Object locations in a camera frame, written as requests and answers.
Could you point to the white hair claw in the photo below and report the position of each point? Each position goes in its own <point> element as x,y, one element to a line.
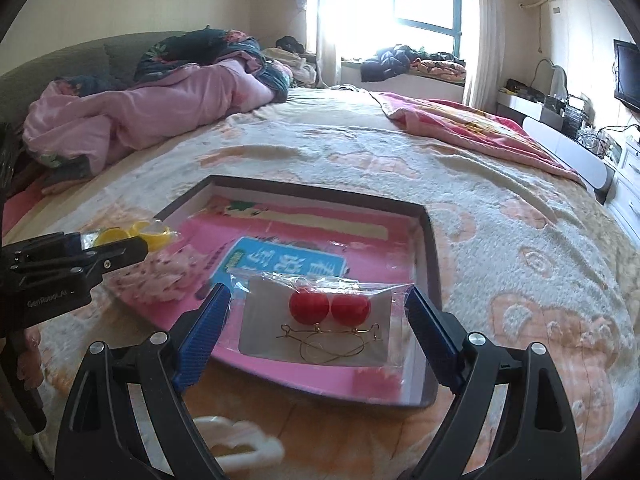
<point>235,432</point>

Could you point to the dark-framed pink-lined tray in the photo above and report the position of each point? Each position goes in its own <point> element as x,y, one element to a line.
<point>305,376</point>

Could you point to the pink quilt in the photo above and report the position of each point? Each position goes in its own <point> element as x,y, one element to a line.
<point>150,105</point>

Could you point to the dark floral quilt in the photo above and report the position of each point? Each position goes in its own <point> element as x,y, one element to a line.
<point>200,45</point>

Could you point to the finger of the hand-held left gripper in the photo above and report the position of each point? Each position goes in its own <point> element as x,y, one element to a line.
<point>60,247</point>
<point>117,255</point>

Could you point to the bagged red ball earrings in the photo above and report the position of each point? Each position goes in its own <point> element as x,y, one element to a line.
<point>310,307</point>

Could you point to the blue printed card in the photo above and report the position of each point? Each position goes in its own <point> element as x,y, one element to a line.
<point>280,260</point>

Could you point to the black cloth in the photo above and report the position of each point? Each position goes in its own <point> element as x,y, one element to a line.
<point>290,44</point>

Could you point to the dark jacket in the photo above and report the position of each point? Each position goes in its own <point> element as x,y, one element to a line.
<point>390,62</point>

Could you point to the person's left hand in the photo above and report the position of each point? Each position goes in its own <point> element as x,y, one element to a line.
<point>29,355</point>

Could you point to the floral folded blanket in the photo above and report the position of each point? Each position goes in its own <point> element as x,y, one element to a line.
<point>442,67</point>

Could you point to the pink floral scrunchie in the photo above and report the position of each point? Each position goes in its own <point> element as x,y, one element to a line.
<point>165,270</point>

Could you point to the white desk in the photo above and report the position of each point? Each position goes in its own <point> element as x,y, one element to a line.
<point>525,107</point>

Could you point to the cream curtain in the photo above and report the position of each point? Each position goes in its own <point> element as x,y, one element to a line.
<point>482,35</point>
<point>325,25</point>

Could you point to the pink printed blanket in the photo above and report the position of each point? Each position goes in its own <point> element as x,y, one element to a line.
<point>450,120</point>

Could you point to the green padded headboard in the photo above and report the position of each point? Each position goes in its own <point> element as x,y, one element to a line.
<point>60,60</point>

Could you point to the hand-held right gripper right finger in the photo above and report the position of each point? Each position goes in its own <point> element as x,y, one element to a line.
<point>430,325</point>

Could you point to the white drawer cabinet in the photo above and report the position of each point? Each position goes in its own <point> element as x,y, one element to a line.
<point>625,180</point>

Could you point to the white bed footboard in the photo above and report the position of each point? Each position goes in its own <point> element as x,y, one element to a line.
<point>575,160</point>

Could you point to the white table mirror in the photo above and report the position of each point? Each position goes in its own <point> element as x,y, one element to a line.
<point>550,77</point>

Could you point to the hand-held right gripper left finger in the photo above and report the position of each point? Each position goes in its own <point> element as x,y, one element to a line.
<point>205,330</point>

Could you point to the window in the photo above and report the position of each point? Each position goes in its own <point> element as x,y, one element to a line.
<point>425,0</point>

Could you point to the cream pillow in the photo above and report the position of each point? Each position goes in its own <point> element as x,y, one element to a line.
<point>295,67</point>

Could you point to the dark items on desk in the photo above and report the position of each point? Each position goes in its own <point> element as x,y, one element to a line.
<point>522,90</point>

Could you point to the black flat television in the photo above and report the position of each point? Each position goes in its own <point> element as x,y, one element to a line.
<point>627,75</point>

